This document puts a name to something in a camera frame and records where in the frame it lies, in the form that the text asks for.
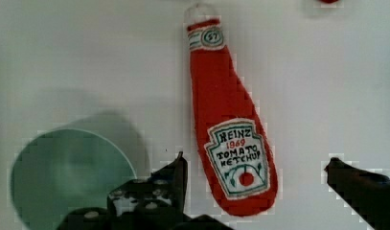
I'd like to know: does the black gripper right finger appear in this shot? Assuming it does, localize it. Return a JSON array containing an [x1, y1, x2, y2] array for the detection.
[[324, 157, 390, 230]]

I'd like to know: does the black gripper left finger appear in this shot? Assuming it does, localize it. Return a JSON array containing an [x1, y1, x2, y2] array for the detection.
[[56, 153, 234, 230]]

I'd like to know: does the red plush ketchup bottle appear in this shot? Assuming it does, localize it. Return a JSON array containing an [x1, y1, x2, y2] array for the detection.
[[185, 3, 278, 217]]

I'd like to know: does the green mug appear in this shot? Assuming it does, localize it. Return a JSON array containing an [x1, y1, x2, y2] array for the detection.
[[11, 129, 136, 230]]

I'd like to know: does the red plush strawberry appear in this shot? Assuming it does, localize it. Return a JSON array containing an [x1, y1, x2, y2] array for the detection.
[[318, 0, 339, 4]]

